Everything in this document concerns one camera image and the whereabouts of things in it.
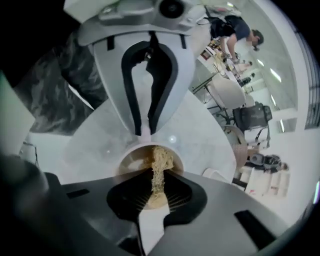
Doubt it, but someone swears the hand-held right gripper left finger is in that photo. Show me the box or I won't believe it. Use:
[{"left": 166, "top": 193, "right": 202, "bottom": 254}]
[{"left": 29, "top": 167, "right": 154, "bottom": 256}]

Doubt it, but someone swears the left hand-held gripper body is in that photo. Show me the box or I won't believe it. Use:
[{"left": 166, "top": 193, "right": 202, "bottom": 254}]
[{"left": 63, "top": 0, "right": 193, "bottom": 46}]

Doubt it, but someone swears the white shelf cabinet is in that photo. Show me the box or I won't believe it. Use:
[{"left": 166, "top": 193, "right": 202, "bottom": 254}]
[{"left": 239, "top": 166, "right": 292, "bottom": 198}]

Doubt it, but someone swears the black power cable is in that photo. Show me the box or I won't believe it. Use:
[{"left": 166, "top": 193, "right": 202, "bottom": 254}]
[{"left": 22, "top": 141, "right": 39, "bottom": 166}]

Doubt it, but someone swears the white chair with black legs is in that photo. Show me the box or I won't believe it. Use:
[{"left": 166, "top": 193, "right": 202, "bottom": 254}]
[{"left": 192, "top": 73, "right": 247, "bottom": 118}]

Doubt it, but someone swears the white cluttered desk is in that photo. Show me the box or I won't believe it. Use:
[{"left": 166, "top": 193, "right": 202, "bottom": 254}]
[{"left": 197, "top": 42, "right": 253, "bottom": 93}]

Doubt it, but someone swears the beige cup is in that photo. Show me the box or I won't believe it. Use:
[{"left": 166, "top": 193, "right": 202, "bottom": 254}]
[{"left": 117, "top": 124, "right": 185, "bottom": 210}]

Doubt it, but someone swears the black office chair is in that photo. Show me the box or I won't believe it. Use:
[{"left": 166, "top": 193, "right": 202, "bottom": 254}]
[{"left": 232, "top": 102, "right": 273, "bottom": 147}]

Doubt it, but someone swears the camouflage sleeve arm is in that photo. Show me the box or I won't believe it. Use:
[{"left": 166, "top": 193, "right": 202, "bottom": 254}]
[{"left": 12, "top": 29, "right": 110, "bottom": 136}]

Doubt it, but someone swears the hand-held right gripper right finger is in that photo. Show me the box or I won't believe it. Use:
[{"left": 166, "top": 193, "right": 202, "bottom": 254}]
[{"left": 147, "top": 171, "right": 290, "bottom": 256}]

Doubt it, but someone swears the yellow sponge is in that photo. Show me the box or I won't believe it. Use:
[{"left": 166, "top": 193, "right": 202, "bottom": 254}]
[{"left": 147, "top": 146, "right": 175, "bottom": 208}]

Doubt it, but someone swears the left hand-held gripper camera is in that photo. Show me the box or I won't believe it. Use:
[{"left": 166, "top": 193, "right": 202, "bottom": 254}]
[{"left": 155, "top": 0, "right": 195, "bottom": 33}]

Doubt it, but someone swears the brown wicker chair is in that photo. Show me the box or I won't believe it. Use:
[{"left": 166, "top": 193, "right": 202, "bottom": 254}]
[{"left": 223, "top": 124, "right": 250, "bottom": 176}]

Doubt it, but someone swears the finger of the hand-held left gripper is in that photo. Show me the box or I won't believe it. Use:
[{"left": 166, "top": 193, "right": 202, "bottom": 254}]
[
  {"left": 146, "top": 32, "right": 196, "bottom": 135},
  {"left": 94, "top": 31, "right": 152, "bottom": 136}
]

